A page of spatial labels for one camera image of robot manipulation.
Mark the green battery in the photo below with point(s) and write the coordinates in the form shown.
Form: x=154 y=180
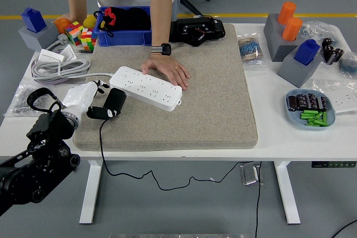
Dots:
x=307 y=116
x=310 y=112
x=318 y=116
x=320 y=123
x=325 y=117

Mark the white wall switch panel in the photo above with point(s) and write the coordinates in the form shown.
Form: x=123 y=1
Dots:
x=50 y=56

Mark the person's right hand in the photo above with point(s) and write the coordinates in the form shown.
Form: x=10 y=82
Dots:
x=76 y=17

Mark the black round pouch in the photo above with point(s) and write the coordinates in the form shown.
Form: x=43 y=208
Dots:
x=136 y=19

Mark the black pouch with red trim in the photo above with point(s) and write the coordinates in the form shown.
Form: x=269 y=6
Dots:
x=110 y=16

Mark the black plug adapter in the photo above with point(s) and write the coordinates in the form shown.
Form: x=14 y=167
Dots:
x=115 y=98

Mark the black wristwatch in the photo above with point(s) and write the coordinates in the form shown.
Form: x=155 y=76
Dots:
x=163 y=49

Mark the orange cup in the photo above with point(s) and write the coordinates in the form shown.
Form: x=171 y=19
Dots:
x=62 y=24

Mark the bag of resistors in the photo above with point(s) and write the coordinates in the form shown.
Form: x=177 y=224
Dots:
x=251 y=51

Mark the grey plug head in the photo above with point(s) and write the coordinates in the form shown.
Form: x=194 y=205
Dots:
x=62 y=38

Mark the black desk control panel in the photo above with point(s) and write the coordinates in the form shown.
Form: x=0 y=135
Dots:
x=332 y=164

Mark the large grey block holder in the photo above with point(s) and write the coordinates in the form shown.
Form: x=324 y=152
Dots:
x=274 y=40

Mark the black cylindrical capacitor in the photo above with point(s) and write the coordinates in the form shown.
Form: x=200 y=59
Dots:
x=293 y=103
x=322 y=103
x=312 y=101
x=301 y=101

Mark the bagged white socket panel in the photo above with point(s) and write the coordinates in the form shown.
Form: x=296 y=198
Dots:
x=344 y=101

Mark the grey-brown mat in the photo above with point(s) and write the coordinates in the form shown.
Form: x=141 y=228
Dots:
x=195 y=109

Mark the white power strip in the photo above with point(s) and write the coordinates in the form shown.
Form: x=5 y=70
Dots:
x=156 y=96

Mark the light blue plate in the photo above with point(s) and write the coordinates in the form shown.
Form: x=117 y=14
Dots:
x=293 y=118

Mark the white square panel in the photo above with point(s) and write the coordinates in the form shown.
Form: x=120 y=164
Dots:
x=69 y=52

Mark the bag of blue parts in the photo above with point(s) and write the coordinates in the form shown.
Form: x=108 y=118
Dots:
x=348 y=65

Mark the large black capacitor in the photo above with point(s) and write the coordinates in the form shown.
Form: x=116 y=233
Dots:
x=337 y=57
x=327 y=48

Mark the person's left hand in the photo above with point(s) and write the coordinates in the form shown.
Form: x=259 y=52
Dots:
x=167 y=68

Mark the colourful puzzle cube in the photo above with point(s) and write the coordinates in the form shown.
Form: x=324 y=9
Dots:
x=87 y=38
x=73 y=33

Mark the white table leg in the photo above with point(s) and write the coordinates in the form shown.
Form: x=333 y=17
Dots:
x=92 y=190
x=287 y=190

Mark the black robot part assembly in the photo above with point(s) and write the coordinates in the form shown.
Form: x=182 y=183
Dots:
x=212 y=30

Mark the blue plastic bin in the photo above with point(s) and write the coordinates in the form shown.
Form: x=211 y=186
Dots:
x=125 y=38

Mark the metal bracket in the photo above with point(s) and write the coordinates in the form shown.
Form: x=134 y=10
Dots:
x=248 y=174

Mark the orange cylinder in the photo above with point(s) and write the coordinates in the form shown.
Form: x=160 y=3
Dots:
x=292 y=29
x=286 y=12

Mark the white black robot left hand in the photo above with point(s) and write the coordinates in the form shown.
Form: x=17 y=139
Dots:
x=79 y=96

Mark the bag of screws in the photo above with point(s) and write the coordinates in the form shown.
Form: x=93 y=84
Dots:
x=25 y=104

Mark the blue block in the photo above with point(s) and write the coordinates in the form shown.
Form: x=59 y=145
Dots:
x=33 y=20
x=306 y=52

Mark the small dark tool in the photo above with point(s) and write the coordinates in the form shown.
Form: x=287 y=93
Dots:
x=83 y=51

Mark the clear plastic bag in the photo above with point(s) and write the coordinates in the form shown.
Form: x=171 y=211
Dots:
x=318 y=30

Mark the person's left forearm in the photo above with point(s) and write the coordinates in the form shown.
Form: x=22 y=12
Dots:
x=160 y=12

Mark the yellow ball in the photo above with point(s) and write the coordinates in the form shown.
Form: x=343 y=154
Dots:
x=89 y=22

